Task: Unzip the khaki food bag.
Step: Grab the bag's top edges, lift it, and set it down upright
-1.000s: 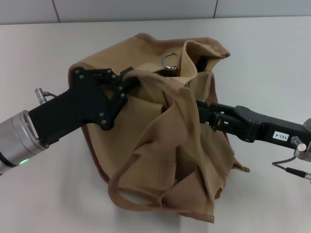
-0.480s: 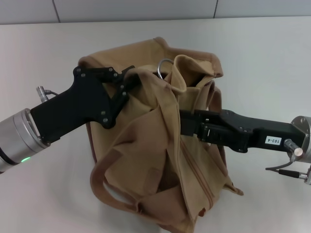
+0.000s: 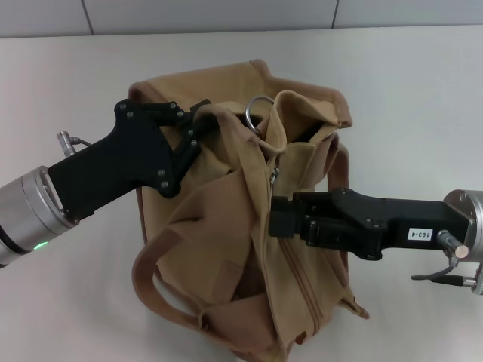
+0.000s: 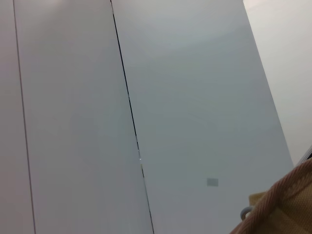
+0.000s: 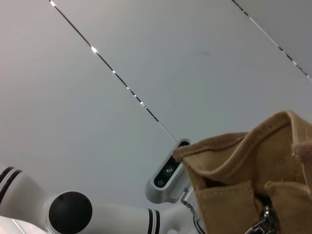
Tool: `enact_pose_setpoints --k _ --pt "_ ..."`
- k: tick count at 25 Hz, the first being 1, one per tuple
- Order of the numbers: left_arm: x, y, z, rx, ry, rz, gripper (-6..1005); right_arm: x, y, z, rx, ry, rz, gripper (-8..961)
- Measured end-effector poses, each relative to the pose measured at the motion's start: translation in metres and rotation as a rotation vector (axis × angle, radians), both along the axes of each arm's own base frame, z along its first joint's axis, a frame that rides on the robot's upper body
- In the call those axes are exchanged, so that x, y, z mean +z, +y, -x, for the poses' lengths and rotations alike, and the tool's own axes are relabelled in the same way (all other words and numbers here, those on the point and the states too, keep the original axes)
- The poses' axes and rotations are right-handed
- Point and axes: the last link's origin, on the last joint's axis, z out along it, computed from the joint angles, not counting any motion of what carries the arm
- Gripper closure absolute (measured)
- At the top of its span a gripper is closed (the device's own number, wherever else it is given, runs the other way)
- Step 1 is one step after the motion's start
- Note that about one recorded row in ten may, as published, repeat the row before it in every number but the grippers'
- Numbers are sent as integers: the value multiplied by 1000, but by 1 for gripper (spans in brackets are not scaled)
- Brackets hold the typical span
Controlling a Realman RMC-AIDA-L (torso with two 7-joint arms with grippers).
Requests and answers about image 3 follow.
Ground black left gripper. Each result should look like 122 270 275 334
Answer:
47 98 220 223

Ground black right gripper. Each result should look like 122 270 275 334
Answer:
331 188 450 261

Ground khaki canvas food bag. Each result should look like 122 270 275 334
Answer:
128 58 369 362

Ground silver metal bag ring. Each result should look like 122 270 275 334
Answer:
244 94 277 133

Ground left arm connector cable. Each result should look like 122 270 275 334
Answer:
56 130 91 152

